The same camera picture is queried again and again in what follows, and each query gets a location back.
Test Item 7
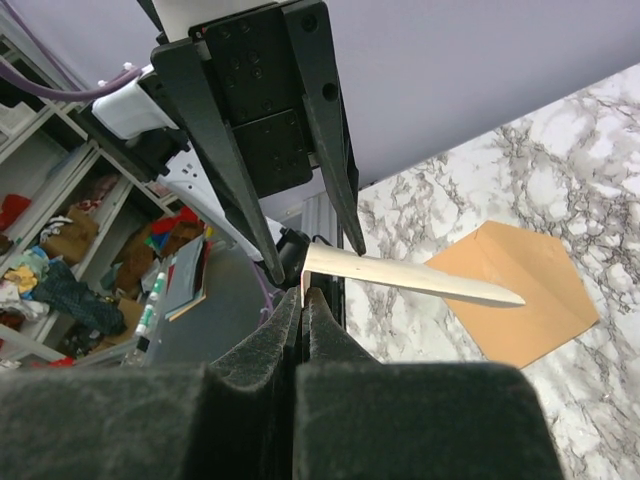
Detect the brown paper envelope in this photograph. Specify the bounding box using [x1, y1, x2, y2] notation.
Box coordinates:
[426, 221, 599, 368]

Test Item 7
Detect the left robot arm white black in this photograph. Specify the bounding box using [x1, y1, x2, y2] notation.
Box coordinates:
[78, 1, 366, 288]

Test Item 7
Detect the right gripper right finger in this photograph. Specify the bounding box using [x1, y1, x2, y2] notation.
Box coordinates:
[294, 288, 563, 479]

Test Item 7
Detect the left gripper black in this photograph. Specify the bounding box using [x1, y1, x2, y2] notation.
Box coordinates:
[142, 1, 366, 285]

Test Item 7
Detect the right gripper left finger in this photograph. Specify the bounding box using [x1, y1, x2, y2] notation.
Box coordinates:
[1, 288, 301, 479]

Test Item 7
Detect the cluttered storage shelf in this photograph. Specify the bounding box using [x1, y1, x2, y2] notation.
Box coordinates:
[0, 9, 221, 369]

